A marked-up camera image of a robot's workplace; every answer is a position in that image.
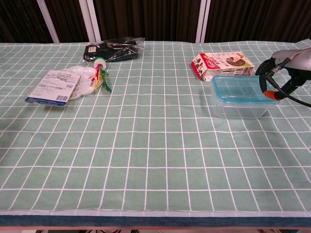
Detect black cable with angled plug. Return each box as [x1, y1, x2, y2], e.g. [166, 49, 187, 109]
[259, 65, 311, 107]

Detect wide double white frame post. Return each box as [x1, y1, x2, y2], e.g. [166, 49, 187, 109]
[78, 0, 102, 43]

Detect red white snack carton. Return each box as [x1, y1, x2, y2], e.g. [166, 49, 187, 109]
[190, 52, 255, 82]

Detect white paint palette with card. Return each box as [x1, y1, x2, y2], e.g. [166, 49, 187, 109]
[24, 67, 100, 107]

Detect green checked tablecloth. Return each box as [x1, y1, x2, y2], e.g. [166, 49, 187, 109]
[0, 41, 311, 218]

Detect thin white frame post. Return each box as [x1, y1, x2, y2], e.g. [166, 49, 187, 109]
[36, 0, 60, 44]

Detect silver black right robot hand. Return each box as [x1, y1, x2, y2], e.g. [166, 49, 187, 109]
[254, 47, 311, 101]

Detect colourful tassel ring toy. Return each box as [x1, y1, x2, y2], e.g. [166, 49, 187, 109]
[87, 56, 112, 94]

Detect clear plastic container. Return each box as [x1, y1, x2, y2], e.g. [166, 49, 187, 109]
[212, 97, 273, 119]

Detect translucent blue plastic lid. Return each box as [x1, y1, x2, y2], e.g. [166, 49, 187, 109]
[210, 74, 280, 105]

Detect dark blue table underlay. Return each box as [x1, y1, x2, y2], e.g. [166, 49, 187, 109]
[0, 215, 311, 229]

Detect dark pleated curtain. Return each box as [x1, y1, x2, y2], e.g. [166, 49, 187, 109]
[0, 0, 311, 44]

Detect black gloves in plastic bag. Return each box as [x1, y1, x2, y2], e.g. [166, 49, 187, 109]
[82, 36, 146, 63]

